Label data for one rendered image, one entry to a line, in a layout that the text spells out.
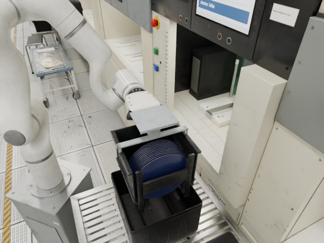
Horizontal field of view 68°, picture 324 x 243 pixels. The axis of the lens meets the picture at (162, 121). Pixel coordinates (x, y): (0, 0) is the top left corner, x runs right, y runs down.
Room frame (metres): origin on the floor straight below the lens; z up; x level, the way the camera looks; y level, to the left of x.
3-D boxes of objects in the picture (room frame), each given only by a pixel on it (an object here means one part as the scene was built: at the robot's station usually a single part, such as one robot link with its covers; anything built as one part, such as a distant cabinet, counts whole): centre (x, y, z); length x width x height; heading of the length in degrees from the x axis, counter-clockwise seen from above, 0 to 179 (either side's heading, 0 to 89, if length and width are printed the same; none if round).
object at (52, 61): (2.86, 1.42, 0.47); 0.31 x 0.23 x 0.02; 47
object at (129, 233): (0.58, 0.03, 0.85); 0.28 x 0.28 x 0.17; 24
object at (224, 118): (1.16, -0.36, 0.89); 0.22 x 0.21 x 0.04; 116
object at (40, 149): (0.78, 0.54, 1.07); 0.19 x 0.12 x 0.24; 7
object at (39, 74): (3.03, 1.47, 0.24); 0.97 x 0.52 x 0.48; 28
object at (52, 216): (0.75, 0.54, 0.38); 0.28 x 0.28 x 0.76; 71
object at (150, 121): (0.57, 0.03, 1.11); 0.24 x 0.20 x 0.32; 114
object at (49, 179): (0.75, 0.54, 0.85); 0.19 x 0.19 x 0.18
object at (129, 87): (0.73, 0.09, 1.25); 0.09 x 0.03 x 0.08; 114
